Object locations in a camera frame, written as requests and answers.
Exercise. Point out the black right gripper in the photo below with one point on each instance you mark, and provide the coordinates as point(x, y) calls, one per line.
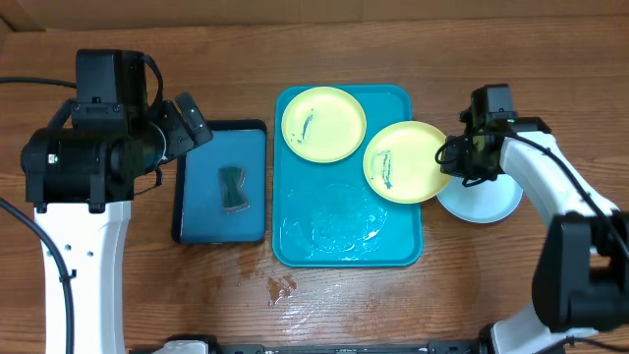
point(452, 157)

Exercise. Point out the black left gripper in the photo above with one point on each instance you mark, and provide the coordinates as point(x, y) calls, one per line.
point(184, 139)

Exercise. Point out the light blue plate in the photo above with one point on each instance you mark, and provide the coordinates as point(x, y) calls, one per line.
point(488, 202)

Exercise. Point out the yellow plate with stain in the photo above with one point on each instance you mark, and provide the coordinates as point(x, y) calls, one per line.
point(399, 162)

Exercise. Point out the green scrubbing sponge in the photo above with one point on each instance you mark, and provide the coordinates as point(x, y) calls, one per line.
point(231, 181)

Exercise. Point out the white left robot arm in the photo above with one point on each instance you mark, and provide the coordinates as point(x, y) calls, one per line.
point(80, 175)

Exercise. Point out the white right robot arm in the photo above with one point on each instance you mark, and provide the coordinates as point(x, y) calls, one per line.
point(580, 286)

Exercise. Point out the small black water tray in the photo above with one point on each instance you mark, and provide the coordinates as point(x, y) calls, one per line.
point(198, 216)

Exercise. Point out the large teal serving tray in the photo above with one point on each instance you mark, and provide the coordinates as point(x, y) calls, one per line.
point(327, 215)

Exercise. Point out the yellow plate at back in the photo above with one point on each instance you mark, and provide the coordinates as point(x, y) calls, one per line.
point(323, 124)

